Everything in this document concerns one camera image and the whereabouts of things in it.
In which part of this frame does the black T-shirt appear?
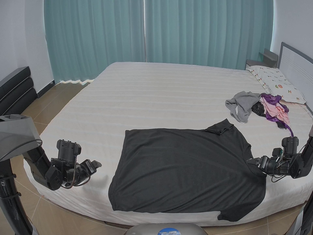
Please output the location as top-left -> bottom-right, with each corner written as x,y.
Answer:
108,118 -> 267,223

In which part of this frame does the black chest of drawers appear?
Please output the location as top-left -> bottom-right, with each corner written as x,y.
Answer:
0,66 -> 39,116

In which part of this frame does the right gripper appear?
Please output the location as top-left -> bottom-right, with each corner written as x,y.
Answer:
247,156 -> 276,176

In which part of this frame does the grey garment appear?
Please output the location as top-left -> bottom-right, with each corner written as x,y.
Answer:
225,91 -> 262,124

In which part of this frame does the white printed pillow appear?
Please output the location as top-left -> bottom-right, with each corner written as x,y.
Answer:
246,65 -> 307,104

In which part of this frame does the pile of clothes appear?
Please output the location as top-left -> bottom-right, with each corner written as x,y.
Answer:
251,94 -> 296,138

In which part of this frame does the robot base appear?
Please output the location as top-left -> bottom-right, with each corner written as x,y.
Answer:
124,223 -> 206,235

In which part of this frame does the grey bedside table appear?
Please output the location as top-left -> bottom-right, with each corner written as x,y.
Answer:
245,48 -> 279,70

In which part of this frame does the blue-green curtain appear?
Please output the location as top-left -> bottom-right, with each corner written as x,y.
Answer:
44,0 -> 147,85
144,0 -> 275,70

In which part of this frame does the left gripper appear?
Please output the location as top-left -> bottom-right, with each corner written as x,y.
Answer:
80,159 -> 103,179

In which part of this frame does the bed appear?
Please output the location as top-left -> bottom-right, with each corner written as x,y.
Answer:
23,42 -> 313,227

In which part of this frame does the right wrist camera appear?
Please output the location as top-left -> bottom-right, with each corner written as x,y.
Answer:
272,148 -> 284,161

